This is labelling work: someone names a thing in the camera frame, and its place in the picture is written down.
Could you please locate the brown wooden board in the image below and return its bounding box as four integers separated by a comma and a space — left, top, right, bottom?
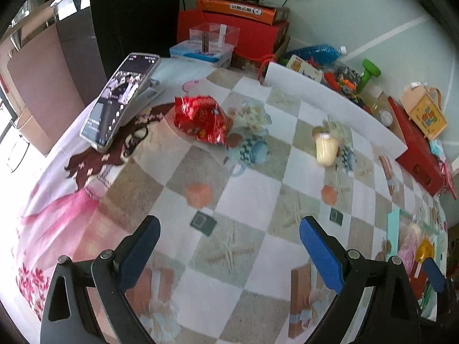
7, 25, 87, 155

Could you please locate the clear plastic box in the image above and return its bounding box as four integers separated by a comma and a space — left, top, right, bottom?
188, 22, 240, 56

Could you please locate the dark cabinet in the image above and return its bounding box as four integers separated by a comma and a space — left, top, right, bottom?
88, 0, 183, 79

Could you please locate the checkered printed tablecloth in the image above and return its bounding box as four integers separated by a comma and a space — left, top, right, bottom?
0, 57, 452, 344

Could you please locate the white foam board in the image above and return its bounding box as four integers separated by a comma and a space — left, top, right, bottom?
264, 62, 409, 160

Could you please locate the yellow wooden box with handle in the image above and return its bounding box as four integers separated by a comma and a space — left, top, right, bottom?
400, 86, 448, 141

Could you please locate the blue plastic bottle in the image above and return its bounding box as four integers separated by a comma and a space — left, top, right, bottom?
283, 43, 348, 65

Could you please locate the long orange box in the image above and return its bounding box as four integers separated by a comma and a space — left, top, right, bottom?
195, 0, 290, 26

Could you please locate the red cardboard box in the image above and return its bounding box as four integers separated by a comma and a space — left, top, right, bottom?
177, 9, 290, 70

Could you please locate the blue and white tissue packet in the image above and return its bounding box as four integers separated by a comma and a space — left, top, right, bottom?
169, 41, 234, 68

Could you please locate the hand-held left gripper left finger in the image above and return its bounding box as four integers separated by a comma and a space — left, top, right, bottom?
40, 215, 161, 344

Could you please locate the large red gift box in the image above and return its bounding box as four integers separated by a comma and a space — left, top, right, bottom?
387, 97, 447, 198

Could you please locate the smartphone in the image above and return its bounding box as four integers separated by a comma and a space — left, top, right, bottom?
79, 53, 161, 151

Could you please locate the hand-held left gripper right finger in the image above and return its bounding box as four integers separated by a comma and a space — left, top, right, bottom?
299, 216, 422, 344

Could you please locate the red foil snack packet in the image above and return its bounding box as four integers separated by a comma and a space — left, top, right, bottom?
174, 95, 230, 147

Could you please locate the red printed bag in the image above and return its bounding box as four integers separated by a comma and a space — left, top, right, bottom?
439, 161, 459, 201

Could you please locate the white printed card box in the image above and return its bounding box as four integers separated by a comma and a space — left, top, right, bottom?
286, 55, 323, 81

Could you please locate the pile of colourful toys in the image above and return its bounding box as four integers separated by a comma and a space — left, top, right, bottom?
323, 61, 366, 104

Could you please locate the white phone stand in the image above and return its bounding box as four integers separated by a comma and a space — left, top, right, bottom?
108, 77, 166, 147

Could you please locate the cream jelly cup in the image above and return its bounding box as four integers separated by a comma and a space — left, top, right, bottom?
313, 132, 339, 167

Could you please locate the pink snack packet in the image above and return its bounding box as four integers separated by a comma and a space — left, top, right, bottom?
398, 238, 418, 273

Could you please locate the white box with teal rim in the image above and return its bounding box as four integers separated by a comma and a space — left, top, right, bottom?
386, 210, 449, 321

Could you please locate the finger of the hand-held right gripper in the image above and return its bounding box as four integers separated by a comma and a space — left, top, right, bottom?
422, 257, 447, 292

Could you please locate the green dumbbell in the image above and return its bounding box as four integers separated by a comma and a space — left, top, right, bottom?
353, 59, 381, 95

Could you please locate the yellow snack packet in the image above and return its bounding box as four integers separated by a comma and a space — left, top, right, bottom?
416, 238, 436, 278

